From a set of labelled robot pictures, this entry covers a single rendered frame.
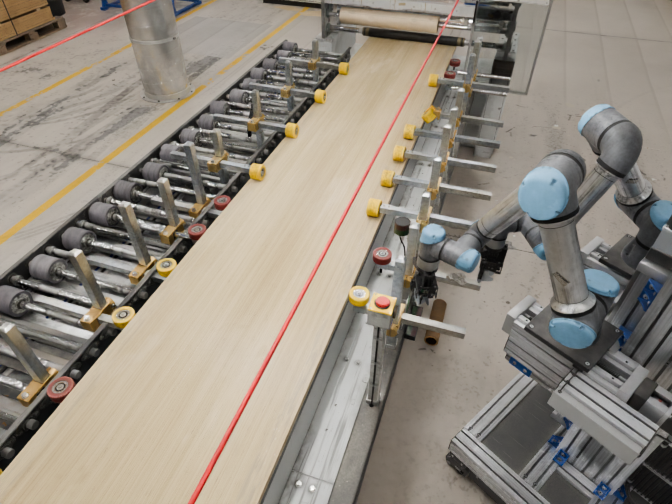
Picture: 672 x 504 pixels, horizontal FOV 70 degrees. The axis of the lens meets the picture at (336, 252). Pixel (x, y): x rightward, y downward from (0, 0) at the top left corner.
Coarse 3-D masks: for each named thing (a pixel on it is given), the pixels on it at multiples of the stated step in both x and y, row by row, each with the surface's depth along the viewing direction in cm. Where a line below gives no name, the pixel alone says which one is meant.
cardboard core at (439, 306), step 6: (438, 300) 294; (432, 306) 294; (438, 306) 290; (444, 306) 292; (432, 312) 288; (438, 312) 286; (444, 312) 290; (432, 318) 284; (438, 318) 283; (426, 330) 280; (426, 336) 275; (432, 336) 273; (438, 336) 276; (426, 342) 278; (432, 342) 279
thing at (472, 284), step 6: (390, 264) 204; (390, 270) 205; (438, 276) 198; (444, 276) 198; (444, 282) 199; (450, 282) 198; (468, 282) 196; (474, 282) 196; (480, 282) 196; (468, 288) 197; (474, 288) 196
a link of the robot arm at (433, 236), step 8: (432, 224) 155; (424, 232) 153; (432, 232) 152; (440, 232) 152; (424, 240) 153; (432, 240) 151; (440, 240) 152; (424, 248) 155; (432, 248) 153; (440, 248) 152; (424, 256) 157; (432, 256) 156
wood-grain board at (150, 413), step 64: (384, 64) 356; (448, 64) 359; (320, 128) 284; (384, 128) 284; (256, 192) 236; (320, 192) 236; (384, 192) 236; (192, 256) 202; (256, 256) 202; (192, 320) 176; (256, 320) 176; (320, 320) 176; (128, 384) 156; (192, 384) 156; (64, 448) 140; (128, 448) 140; (192, 448) 140; (256, 448) 140
